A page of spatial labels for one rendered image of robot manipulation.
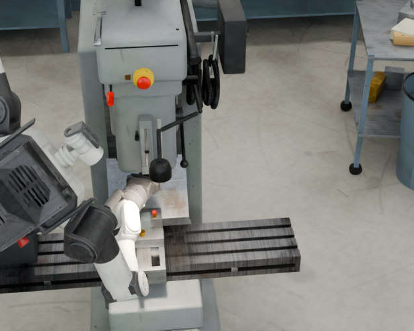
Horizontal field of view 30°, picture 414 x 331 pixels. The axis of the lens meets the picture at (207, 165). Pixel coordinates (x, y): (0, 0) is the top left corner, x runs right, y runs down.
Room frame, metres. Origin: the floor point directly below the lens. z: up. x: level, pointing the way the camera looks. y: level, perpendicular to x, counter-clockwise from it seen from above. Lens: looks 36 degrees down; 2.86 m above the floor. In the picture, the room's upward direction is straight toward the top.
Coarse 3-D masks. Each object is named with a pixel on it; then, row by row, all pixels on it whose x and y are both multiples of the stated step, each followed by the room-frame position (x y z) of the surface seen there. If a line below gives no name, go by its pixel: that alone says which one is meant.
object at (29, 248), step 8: (32, 240) 2.10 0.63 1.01; (8, 248) 2.09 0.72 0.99; (16, 248) 2.10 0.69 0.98; (24, 248) 2.10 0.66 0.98; (32, 248) 2.10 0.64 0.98; (0, 256) 2.09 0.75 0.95; (8, 256) 2.09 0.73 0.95; (16, 256) 2.09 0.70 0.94; (24, 256) 2.10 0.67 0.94; (32, 256) 2.10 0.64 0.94; (0, 264) 2.09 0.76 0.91; (8, 264) 2.09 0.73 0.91
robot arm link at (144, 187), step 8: (128, 176) 2.17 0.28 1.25; (136, 176) 2.16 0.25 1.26; (144, 176) 2.16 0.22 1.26; (128, 184) 2.12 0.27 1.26; (136, 184) 2.11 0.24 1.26; (144, 184) 2.12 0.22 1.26; (152, 184) 2.13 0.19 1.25; (160, 184) 2.14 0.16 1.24; (136, 192) 2.05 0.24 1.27; (144, 192) 2.07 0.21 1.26; (152, 192) 2.12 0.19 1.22; (144, 200) 2.05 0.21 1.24
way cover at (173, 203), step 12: (180, 156) 2.57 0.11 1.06; (108, 168) 2.52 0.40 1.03; (180, 168) 2.55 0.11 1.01; (108, 180) 2.50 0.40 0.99; (180, 180) 2.52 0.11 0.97; (108, 192) 2.48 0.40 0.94; (156, 192) 2.49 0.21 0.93; (168, 192) 2.49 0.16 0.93; (180, 192) 2.50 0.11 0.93; (156, 204) 2.46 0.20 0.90; (168, 204) 2.46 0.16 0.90; (180, 204) 2.46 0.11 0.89; (168, 216) 2.43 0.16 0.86; (180, 216) 2.43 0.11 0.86
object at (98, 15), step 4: (104, 8) 2.15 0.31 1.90; (96, 12) 2.11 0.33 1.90; (100, 12) 2.11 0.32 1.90; (104, 12) 2.12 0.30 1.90; (96, 16) 2.09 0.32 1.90; (100, 16) 2.09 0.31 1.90; (96, 20) 2.06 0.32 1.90; (100, 20) 2.06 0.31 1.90; (96, 24) 2.03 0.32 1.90; (100, 24) 2.03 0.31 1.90; (96, 28) 2.01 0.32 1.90; (100, 28) 2.01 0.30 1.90; (96, 32) 1.98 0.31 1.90; (100, 32) 1.98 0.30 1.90; (96, 36) 1.96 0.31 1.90; (100, 36) 1.96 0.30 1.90; (96, 40) 1.93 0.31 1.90; (100, 40) 1.93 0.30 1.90; (96, 44) 1.91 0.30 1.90; (100, 44) 1.91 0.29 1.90
